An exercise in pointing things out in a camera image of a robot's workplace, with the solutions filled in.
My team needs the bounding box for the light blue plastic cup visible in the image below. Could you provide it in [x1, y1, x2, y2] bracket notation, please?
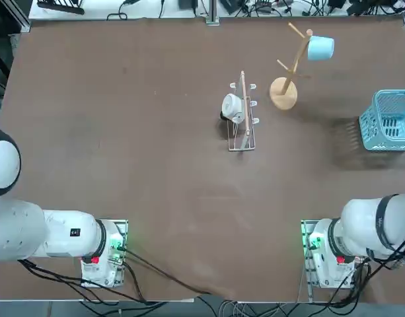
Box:
[307, 35, 335, 62]

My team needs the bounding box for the white cup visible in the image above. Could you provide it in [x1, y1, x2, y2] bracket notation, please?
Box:
[221, 93, 245, 122]

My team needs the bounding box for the wooden cup rack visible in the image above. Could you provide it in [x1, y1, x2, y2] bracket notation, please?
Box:
[269, 22, 314, 111]

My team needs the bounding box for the light blue plastic basket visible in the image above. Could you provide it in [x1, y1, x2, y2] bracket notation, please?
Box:
[358, 88, 405, 152]

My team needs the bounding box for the white wire dish rack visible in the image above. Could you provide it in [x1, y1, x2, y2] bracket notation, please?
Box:
[227, 70, 260, 153]

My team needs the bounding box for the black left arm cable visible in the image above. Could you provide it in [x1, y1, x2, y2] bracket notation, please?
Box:
[118, 246, 213, 295]

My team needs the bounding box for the aluminium frame post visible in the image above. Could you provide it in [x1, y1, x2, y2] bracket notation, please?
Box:
[205, 0, 220, 26]

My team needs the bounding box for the black right arm cable harness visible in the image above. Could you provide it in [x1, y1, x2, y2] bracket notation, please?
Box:
[367, 193, 405, 265]

